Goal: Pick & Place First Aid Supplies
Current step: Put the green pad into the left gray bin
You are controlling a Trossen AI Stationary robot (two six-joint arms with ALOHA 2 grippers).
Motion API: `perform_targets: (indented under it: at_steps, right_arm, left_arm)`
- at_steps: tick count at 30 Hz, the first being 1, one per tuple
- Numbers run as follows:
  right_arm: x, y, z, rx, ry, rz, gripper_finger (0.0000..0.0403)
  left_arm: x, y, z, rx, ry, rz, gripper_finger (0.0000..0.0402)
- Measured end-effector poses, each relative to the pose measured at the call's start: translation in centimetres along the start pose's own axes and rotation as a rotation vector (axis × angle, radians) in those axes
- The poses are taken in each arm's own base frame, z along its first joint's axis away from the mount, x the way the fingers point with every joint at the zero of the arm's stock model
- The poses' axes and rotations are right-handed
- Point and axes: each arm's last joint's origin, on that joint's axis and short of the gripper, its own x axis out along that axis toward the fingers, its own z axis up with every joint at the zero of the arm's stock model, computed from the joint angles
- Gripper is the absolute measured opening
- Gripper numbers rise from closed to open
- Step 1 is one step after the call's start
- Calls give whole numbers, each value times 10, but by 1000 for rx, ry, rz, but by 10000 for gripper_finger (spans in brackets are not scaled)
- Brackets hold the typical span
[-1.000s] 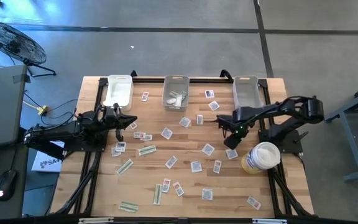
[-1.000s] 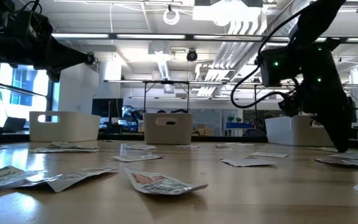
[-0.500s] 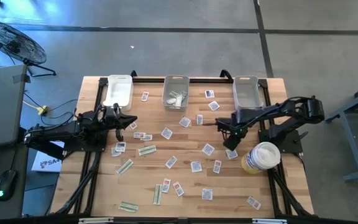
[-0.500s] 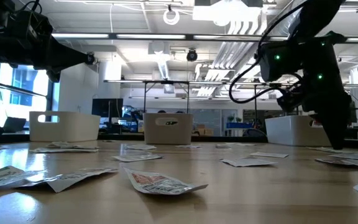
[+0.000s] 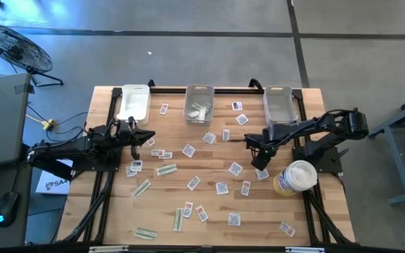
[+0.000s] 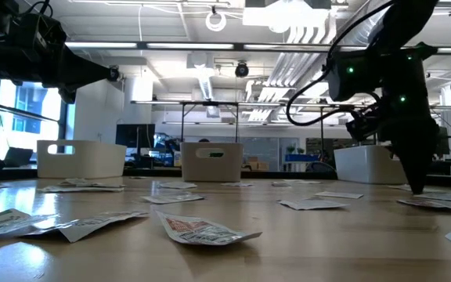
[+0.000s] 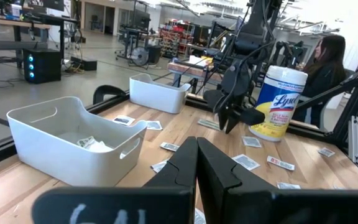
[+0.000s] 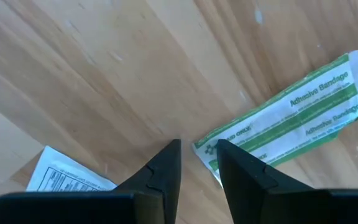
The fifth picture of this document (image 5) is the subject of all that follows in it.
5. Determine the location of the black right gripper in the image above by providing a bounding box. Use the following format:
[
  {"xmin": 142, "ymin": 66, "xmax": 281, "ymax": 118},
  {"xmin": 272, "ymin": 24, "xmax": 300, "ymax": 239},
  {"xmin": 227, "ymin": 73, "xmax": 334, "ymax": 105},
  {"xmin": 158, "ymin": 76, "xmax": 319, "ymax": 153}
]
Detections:
[{"xmin": 227, "ymin": 132, "xmax": 270, "ymax": 154}]

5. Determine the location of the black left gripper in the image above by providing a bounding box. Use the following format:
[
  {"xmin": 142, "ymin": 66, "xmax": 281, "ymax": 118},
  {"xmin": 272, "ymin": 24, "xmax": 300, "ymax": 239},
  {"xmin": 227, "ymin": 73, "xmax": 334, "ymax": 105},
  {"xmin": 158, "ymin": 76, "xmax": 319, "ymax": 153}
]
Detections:
[{"xmin": 116, "ymin": 117, "xmax": 156, "ymax": 162}]

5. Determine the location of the white plastic bin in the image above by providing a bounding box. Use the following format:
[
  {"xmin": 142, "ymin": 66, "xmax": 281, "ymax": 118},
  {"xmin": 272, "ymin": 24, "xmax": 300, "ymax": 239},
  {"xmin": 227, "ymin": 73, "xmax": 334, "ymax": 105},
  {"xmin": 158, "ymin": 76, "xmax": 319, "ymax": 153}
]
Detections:
[
  {"xmin": 182, "ymin": 84, "xmax": 215, "ymax": 127},
  {"xmin": 262, "ymin": 85, "xmax": 300, "ymax": 127},
  {"xmin": 115, "ymin": 84, "xmax": 152, "ymax": 127}
]

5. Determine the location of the yellow wipes canister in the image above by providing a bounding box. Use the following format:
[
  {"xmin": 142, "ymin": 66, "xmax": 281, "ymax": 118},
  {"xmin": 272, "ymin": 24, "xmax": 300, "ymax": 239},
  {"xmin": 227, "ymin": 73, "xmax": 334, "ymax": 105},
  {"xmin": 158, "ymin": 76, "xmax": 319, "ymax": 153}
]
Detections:
[{"xmin": 272, "ymin": 160, "xmax": 319, "ymax": 198}]

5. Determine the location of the white paper sheet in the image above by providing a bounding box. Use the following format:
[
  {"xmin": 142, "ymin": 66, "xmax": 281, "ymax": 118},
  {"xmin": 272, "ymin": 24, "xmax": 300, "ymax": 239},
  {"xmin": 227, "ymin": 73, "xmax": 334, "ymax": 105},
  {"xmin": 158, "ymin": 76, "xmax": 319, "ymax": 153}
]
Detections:
[{"xmin": 34, "ymin": 158, "xmax": 74, "ymax": 195}]

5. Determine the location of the white label strip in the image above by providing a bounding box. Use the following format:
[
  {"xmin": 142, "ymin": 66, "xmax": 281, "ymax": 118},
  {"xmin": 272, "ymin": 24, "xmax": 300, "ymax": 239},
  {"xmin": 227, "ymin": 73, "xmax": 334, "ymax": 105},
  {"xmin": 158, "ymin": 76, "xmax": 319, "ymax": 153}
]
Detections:
[
  {"xmin": 285, "ymin": 246, "xmax": 326, "ymax": 253},
  {"xmin": 89, "ymin": 245, "xmax": 129, "ymax": 253}
]

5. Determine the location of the black floor fan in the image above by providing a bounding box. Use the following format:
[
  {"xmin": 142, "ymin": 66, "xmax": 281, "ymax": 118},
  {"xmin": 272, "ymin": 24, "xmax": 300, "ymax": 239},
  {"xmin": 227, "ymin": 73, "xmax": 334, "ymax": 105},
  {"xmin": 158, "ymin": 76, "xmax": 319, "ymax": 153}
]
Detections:
[{"xmin": 0, "ymin": 22, "xmax": 65, "ymax": 88}]

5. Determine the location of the black computer mouse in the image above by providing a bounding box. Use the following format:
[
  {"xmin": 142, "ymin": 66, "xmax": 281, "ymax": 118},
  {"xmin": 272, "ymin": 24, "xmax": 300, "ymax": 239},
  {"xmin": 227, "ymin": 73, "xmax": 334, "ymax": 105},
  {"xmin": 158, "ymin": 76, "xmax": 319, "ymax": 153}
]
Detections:
[{"xmin": 0, "ymin": 190, "xmax": 20, "ymax": 228}]

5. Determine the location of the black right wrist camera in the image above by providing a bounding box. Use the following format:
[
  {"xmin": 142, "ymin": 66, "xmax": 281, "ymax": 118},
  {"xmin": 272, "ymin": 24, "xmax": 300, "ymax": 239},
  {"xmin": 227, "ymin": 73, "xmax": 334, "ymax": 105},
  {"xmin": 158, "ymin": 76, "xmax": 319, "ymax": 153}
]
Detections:
[{"xmin": 250, "ymin": 151, "xmax": 273, "ymax": 172}]

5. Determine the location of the grey metal table frame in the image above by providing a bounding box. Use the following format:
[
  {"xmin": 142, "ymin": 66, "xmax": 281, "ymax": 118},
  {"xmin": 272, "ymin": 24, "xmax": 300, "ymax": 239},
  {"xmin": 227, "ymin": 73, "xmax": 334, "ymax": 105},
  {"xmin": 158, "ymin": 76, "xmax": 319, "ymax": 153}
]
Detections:
[{"xmin": 365, "ymin": 89, "xmax": 405, "ymax": 207}]

